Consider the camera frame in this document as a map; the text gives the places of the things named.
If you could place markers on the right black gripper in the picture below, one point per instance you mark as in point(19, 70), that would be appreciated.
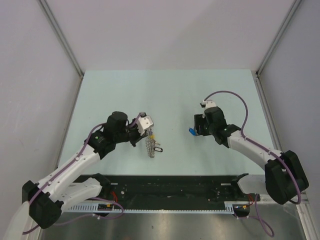
point(199, 120)

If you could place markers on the left aluminium frame post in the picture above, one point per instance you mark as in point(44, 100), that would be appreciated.
point(49, 15)

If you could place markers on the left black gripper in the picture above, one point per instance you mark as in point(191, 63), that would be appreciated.
point(138, 136)

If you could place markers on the white slotted cable duct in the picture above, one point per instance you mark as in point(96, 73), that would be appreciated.
point(226, 207)

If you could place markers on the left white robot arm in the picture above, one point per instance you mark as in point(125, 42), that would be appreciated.
point(52, 195)

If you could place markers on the right aluminium frame post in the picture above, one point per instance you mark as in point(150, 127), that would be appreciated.
point(279, 35)

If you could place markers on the aluminium frame post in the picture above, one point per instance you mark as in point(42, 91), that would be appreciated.
point(279, 35)
point(49, 15)

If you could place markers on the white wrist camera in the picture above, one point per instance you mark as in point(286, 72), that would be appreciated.
point(144, 123)
point(206, 104)

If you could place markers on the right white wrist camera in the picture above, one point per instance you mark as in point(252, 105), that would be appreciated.
point(206, 104)

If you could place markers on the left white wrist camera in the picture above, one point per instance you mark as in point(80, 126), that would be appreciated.
point(144, 123)

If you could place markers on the large silver keyring holder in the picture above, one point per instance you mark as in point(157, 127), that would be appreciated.
point(149, 143)

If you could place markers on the blue key tag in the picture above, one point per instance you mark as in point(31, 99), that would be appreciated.
point(192, 131)

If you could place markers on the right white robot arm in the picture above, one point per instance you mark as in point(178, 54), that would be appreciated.
point(284, 177)

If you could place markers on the black key tag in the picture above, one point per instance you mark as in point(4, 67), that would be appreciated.
point(158, 149)

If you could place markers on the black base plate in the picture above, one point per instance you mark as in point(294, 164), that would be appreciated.
point(171, 190)

